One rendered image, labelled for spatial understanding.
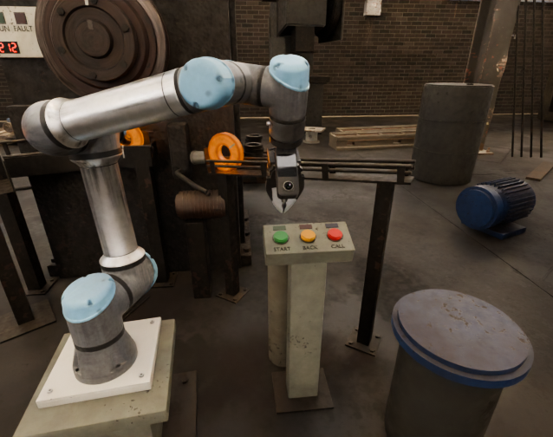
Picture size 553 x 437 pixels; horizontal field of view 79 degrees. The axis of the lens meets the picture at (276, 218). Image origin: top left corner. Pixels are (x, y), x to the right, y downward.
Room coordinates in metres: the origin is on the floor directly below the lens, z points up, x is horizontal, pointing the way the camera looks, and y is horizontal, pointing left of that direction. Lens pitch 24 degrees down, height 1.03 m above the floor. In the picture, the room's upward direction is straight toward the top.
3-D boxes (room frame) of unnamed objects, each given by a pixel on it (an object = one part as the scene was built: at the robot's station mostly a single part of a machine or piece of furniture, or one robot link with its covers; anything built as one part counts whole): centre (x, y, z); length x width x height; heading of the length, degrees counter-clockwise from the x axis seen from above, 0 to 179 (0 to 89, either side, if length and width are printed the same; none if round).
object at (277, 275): (0.97, -0.03, 0.26); 0.12 x 0.12 x 0.52
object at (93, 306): (0.66, 0.45, 0.49); 0.13 x 0.12 x 0.14; 166
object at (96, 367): (0.65, 0.45, 0.37); 0.15 x 0.15 x 0.10
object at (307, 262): (0.82, -0.09, 0.31); 0.24 x 0.16 x 0.62; 96
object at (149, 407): (0.65, 0.44, 0.28); 0.32 x 0.32 x 0.04; 12
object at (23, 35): (1.55, 1.02, 1.15); 0.26 x 0.02 x 0.18; 96
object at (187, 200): (1.38, 0.32, 0.27); 0.22 x 0.13 x 0.53; 96
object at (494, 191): (2.13, -1.53, 0.17); 0.57 x 0.31 x 0.34; 116
